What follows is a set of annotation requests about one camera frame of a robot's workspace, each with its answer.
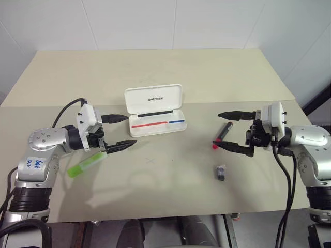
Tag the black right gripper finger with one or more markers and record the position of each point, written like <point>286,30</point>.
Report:
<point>235,147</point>
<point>236,115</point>

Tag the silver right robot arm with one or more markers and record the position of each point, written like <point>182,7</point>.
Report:
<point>310,144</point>

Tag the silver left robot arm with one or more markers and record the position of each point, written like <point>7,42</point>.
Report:
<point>49,137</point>

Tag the white plastic pencil case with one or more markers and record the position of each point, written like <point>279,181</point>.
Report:
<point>155,100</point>

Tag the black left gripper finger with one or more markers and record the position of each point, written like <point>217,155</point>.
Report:
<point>121,145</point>
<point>115,118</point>

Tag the dark rounded shape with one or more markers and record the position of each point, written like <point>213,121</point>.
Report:
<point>133,233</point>

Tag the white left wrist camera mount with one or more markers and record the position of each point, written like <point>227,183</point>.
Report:
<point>86,116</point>

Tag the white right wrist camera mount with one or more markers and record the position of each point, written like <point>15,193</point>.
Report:
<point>274,113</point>

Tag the metal table frame leg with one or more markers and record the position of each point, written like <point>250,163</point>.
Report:
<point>231,230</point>

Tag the black metal frame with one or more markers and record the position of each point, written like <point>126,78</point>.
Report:
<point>318,100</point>

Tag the grey rounded cylinder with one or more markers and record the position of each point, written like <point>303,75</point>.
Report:
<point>199,232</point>

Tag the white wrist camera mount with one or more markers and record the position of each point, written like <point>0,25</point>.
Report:
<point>86,116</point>
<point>274,113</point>

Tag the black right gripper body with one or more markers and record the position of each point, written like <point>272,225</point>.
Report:
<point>258,137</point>

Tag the small black clip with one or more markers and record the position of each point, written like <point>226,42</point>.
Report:
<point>221,172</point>

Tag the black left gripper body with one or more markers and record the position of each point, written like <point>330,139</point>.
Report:
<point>95,138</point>

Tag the green highlighter marker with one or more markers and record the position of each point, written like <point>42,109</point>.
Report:
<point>85,165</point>

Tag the black marker with red cap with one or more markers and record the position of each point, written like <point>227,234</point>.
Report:
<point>225,130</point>

